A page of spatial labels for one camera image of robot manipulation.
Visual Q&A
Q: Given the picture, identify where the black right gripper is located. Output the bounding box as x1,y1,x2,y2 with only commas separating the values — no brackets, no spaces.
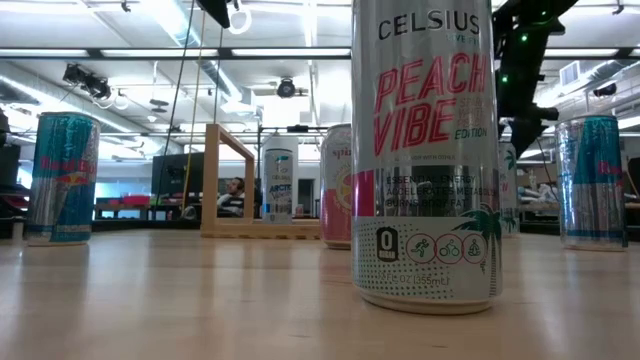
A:
496,69,560,159

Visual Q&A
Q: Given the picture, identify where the Celsius Peach Vibe can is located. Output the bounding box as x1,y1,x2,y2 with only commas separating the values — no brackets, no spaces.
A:
351,0,504,316
498,142,521,236

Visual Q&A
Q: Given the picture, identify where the blue Red Bull can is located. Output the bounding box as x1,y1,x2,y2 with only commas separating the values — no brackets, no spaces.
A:
24,111,102,247
554,114,630,252

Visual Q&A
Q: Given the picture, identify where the pink Spindrift can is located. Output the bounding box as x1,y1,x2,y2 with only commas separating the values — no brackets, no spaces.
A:
319,123,354,250

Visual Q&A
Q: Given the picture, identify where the Celsius Arctic Vibe can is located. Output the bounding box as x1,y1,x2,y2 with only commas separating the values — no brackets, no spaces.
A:
262,147,295,225

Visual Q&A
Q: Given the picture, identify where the wooden slatted shelf rack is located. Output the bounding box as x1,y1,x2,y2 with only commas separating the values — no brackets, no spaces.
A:
200,123,322,240

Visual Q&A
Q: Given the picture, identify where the cluttered workbench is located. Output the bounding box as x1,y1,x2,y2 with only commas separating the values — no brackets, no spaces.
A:
517,182,561,214

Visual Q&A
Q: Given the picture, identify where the dark computer monitor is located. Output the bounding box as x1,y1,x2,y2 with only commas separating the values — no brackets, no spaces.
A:
151,152,206,197

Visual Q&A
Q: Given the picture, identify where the person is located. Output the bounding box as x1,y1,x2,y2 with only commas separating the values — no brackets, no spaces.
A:
216,177,247,219

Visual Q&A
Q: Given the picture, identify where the black equipment rack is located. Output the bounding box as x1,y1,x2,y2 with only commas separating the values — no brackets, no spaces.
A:
0,107,24,239

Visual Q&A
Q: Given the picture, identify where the white cable loop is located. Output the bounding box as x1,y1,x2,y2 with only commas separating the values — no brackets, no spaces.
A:
227,0,254,36

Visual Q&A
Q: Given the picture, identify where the black frame light bar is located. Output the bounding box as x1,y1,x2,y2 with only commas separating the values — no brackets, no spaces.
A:
0,46,640,62

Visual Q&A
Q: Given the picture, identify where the silver ventilation duct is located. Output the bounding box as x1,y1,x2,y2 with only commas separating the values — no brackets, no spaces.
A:
144,0,246,104

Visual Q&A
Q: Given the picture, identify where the black hanging cable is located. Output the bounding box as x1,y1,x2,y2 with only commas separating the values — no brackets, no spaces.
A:
153,0,196,211

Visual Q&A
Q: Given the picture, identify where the round black ceiling camera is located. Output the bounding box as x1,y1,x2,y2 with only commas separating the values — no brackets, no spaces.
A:
276,77,297,100

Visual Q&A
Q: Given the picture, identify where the yellow cable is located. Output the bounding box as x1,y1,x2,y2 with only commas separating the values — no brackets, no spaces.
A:
181,9,207,211

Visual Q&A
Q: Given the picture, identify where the black ceiling camera with cable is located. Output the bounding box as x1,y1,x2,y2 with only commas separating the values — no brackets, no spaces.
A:
62,62,130,111

